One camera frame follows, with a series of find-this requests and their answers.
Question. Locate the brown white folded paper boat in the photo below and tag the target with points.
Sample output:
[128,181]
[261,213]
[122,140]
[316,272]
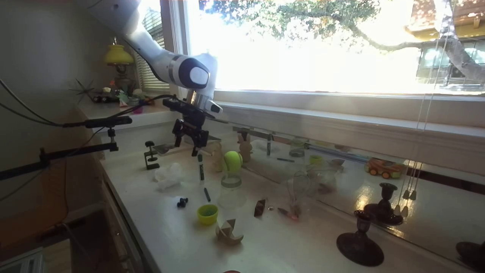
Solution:
[229,233]

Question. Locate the clear drinking glass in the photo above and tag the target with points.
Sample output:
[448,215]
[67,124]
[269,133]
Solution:
[297,190]

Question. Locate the dark low dish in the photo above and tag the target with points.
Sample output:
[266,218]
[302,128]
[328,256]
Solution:
[103,95]

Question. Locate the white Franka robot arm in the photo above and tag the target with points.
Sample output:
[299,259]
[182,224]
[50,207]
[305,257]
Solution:
[167,66]

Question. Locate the clear glass jar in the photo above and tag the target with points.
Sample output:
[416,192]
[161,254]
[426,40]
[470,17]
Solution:
[231,180]

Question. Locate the small brown block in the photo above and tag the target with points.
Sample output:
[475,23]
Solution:
[260,207]

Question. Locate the yellow neighbouring building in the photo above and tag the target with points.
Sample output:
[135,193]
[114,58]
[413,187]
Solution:
[444,20]

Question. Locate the small black clamp stand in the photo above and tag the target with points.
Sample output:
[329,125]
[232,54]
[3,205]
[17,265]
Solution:
[150,155]

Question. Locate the leafy outdoor tree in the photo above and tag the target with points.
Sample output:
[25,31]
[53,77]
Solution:
[323,20]

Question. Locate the yellow shade lamp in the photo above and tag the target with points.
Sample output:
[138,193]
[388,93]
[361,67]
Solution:
[119,55]

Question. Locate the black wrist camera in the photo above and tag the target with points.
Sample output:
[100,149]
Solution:
[179,107]

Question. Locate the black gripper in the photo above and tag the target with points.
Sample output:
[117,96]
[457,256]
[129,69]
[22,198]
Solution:
[191,131]

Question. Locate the black candlestick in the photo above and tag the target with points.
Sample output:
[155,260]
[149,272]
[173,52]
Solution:
[360,243]

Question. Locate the green capped whiteboard marker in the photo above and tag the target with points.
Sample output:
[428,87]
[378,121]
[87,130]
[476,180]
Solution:
[200,169]

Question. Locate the yellow-green tennis ball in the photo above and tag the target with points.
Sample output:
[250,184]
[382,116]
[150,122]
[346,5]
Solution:
[232,161]

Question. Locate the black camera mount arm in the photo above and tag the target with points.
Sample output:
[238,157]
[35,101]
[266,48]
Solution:
[76,151]

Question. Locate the white window blinds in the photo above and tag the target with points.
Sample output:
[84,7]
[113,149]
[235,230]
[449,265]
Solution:
[153,84]

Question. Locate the small green figurine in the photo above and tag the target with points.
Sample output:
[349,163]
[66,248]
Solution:
[123,98]

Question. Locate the large white framed window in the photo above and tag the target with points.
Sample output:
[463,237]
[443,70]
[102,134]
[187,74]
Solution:
[328,66]

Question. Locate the small yellow-green cup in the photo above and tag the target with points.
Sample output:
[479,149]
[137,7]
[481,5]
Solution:
[208,215]

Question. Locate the black stereo camera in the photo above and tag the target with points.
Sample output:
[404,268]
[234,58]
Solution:
[108,122]

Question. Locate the thin black pen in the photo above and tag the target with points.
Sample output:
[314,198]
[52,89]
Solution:
[207,195]

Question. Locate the small black toy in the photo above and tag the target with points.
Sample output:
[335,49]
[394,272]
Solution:
[182,202]

